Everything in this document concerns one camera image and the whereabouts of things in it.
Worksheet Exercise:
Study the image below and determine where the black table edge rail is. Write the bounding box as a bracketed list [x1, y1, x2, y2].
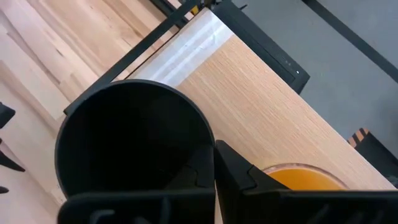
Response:
[149, 0, 218, 29]

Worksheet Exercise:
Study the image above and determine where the orange black striped case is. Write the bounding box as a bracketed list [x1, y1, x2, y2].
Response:
[347, 127, 398, 189]

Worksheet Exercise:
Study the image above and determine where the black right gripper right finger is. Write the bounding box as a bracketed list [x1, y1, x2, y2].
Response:
[213, 139, 398, 224]

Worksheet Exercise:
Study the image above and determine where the tall black cup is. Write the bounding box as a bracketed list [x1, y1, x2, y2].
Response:
[54, 78, 216, 198]

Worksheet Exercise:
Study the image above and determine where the wooden shelf black metal frame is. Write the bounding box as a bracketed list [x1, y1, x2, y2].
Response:
[63, 0, 397, 192]

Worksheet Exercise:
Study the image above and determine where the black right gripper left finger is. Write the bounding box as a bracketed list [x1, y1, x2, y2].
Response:
[57, 144, 216, 224]

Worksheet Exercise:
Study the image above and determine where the yellow mug white handle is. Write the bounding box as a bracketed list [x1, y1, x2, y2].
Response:
[262, 162, 349, 192]

